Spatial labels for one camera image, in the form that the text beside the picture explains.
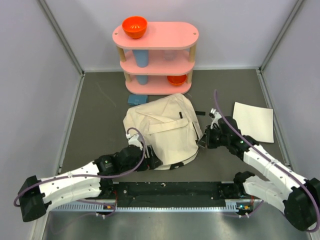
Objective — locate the blue cup shelf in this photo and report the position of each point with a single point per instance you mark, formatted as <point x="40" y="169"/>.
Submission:
<point x="142" y="79"/>
<point x="141" y="57"/>

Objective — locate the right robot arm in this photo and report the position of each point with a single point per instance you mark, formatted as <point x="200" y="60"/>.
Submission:
<point x="295" y="196"/>

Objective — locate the clear glass cup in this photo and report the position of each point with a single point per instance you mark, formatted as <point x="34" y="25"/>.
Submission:
<point x="169" y="55"/>

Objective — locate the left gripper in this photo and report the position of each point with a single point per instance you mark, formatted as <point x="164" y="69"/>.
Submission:
<point x="152" y="162"/>

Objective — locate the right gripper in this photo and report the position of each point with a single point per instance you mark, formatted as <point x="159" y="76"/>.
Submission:
<point x="205" y="141"/>

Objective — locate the cream canvas backpack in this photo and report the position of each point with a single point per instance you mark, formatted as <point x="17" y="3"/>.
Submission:
<point x="170" y="126"/>

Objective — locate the orange bowl on shelf top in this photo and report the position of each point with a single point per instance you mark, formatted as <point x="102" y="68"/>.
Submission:
<point x="135" y="26"/>

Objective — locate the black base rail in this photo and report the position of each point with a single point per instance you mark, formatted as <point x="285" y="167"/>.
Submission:
<point x="148" y="190"/>

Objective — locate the pink three-tier shelf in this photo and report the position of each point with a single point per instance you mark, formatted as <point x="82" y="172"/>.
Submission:
<point x="179" y="36"/>

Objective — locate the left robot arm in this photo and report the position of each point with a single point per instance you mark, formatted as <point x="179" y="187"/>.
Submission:
<point x="94" y="181"/>

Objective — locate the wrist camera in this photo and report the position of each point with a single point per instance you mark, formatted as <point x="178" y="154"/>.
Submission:
<point x="135" y="140"/>
<point x="215" y="116"/>

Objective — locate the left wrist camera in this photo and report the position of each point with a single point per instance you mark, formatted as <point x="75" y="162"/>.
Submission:
<point x="135" y="140"/>

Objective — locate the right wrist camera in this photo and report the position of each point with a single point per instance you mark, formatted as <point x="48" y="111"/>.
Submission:
<point x="215" y="116"/>

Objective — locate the blue cup middle shelf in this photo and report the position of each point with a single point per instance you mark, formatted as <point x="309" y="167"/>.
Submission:
<point x="141" y="57"/>

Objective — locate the grey cable duct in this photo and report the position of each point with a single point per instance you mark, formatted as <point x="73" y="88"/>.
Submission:
<point x="227" y="207"/>

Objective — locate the white square board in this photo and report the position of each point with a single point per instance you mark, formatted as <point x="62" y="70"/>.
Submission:
<point x="256" y="122"/>

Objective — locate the blue cup bottom shelf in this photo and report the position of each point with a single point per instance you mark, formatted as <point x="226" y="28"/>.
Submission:
<point x="142" y="79"/>

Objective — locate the small teal notebook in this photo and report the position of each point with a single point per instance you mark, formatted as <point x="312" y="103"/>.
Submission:
<point x="137" y="99"/>

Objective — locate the orange bowl bottom shelf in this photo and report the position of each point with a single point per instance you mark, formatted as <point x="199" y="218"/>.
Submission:
<point x="177" y="80"/>

